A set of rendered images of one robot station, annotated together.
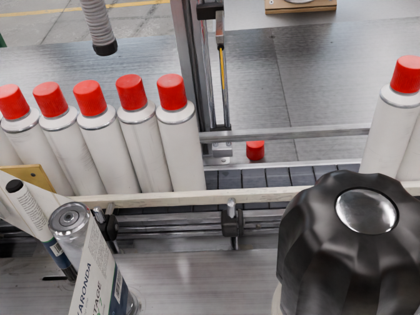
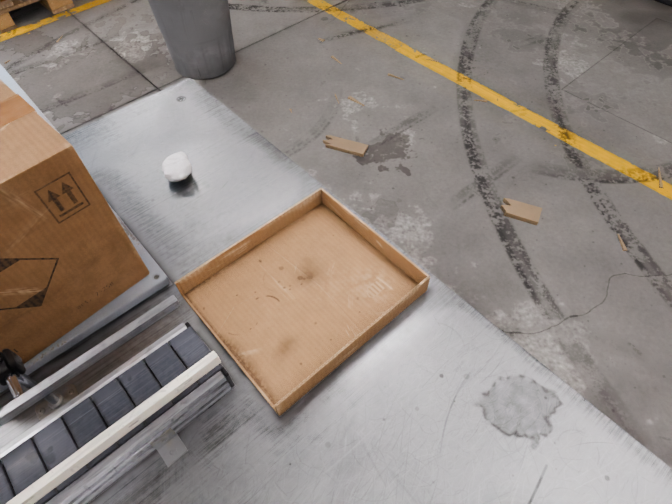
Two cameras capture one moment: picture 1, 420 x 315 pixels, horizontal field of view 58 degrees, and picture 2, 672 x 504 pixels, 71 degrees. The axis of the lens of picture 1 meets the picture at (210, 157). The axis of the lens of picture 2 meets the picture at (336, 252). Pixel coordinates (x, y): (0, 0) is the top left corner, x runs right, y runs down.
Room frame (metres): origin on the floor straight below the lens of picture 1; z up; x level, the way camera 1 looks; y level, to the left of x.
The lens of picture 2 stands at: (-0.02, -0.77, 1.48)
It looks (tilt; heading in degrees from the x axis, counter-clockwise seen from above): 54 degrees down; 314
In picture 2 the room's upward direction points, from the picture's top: 2 degrees counter-clockwise
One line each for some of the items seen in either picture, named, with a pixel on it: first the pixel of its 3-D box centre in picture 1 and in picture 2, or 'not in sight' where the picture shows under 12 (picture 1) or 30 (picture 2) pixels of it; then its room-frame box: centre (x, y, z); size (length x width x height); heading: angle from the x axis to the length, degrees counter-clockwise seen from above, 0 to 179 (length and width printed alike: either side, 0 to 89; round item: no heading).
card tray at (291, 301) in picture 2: not in sight; (303, 286); (0.30, -1.02, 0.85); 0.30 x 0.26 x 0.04; 84
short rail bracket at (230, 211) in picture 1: (234, 229); not in sight; (0.31, -0.02, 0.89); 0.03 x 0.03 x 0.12; 84
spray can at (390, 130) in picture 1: (390, 129); not in sight; (0.38, -0.25, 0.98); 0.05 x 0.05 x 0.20
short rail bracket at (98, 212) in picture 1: (111, 224); not in sight; (0.34, 0.15, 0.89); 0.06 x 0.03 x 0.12; 174
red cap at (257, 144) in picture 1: (255, 147); not in sight; (0.52, -0.09, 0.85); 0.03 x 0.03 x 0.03
